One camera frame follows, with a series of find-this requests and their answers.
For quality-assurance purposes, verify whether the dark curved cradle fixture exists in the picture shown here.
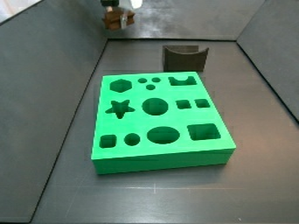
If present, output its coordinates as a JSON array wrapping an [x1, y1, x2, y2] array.
[[163, 45, 210, 72]]

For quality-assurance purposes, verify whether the green foam shape board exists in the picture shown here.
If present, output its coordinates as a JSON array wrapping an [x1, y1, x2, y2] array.
[[91, 72, 237, 174]]

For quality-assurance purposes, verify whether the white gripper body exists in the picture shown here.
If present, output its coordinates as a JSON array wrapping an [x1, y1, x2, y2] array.
[[101, 0, 143, 9]]

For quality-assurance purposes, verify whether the brown star prism object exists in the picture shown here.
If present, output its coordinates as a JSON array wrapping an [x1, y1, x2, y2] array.
[[103, 11, 135, 31]]

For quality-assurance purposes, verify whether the green taped gripper finger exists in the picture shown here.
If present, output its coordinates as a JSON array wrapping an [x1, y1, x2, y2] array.
[[121, 9, 129, 29]]

